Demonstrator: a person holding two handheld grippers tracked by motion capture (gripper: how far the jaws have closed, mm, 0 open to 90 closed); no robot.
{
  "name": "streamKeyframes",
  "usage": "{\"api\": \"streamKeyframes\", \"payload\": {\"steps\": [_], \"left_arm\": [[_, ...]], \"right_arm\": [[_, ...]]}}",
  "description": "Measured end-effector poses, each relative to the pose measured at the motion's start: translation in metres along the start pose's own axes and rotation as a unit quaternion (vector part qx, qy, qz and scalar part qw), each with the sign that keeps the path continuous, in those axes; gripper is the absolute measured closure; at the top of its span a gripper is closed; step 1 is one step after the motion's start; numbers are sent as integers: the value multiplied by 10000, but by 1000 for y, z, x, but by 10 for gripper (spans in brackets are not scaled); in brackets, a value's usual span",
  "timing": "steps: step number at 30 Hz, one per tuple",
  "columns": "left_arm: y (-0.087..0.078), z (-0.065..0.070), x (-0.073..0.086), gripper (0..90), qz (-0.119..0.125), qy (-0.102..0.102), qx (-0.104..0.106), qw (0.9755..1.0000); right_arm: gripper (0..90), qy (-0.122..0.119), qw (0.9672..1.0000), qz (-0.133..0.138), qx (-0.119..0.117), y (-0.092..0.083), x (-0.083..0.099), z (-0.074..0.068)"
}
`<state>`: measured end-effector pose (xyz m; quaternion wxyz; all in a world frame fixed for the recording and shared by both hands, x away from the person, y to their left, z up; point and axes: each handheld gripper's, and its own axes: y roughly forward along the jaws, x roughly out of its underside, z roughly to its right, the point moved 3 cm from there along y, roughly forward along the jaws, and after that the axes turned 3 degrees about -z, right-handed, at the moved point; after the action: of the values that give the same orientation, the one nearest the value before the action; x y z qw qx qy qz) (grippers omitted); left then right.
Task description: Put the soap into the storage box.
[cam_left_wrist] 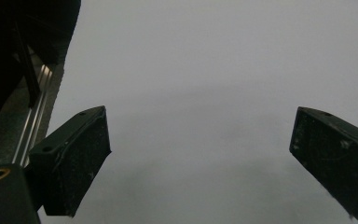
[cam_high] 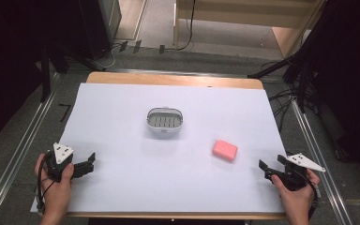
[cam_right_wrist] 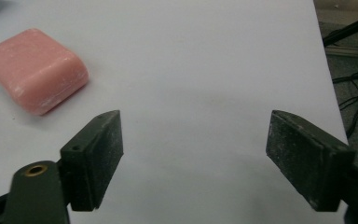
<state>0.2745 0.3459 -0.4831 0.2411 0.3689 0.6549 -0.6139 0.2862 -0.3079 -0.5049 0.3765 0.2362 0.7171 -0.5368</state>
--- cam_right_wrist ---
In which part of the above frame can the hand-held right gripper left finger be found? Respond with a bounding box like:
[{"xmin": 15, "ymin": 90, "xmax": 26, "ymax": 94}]
[{"xmin": 3, "ymin": 109, "xmax": 125, "ymax": 224}]

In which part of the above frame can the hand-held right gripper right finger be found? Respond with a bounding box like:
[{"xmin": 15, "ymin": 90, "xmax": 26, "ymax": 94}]
[{"xmin": 265, "ymin": 109, "xmax": 358, "ymax": 224}]

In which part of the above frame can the pink soap bar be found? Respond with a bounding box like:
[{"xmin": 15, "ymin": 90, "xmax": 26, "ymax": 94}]
[{"xmin": 0, "ymin": 28, "xmax": 90, "ymax": 117}]

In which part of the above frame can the black stand leg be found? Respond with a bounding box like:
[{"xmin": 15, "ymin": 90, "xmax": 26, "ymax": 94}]
[{"xmin": 322, "ymin": 12, "xmax": 358, "ymax": 48}]

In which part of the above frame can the metal floor rail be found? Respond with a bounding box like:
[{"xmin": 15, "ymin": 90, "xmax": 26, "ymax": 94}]
[{"xmin": 325, "ymin": 45, "xmax": 358, "ymax": 60}]

